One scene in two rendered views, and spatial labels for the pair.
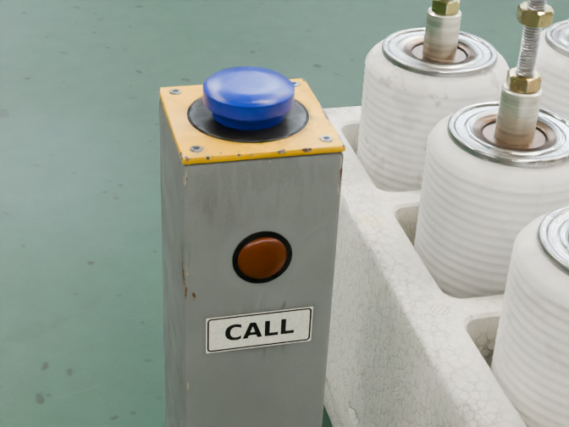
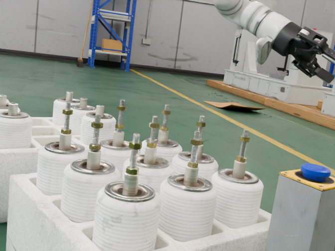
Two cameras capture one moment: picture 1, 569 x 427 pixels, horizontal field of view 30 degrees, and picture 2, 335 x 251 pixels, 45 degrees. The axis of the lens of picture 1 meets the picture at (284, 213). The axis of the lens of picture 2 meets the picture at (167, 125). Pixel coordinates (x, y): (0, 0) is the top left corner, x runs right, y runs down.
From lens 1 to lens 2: 0.95 m
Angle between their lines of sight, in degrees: 104
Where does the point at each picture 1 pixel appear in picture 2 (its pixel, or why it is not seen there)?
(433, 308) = (233, 232)
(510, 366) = (253, 217)
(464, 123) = (193, 188)
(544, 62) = (110, 179)
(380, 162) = (152, 242)
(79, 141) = not seen: outside the picture
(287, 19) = not seen: outside the picture
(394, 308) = (232, 244)
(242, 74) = (313, 167)
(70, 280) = not seen: outside the picture
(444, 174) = (213, 200)
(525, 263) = (255, 188)
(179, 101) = (324, 185)
